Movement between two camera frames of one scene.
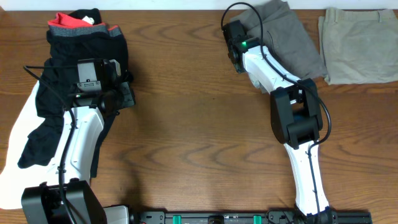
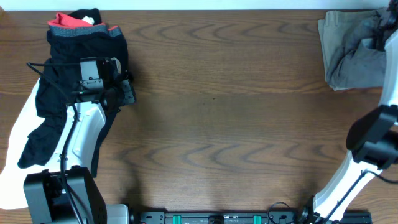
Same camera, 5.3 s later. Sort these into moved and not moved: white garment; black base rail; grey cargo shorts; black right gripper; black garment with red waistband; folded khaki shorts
Moved: black right gripper; grey cargo shorts
Not moved: white garment; black base rail; folded khaki shorts; black garment with red waistband
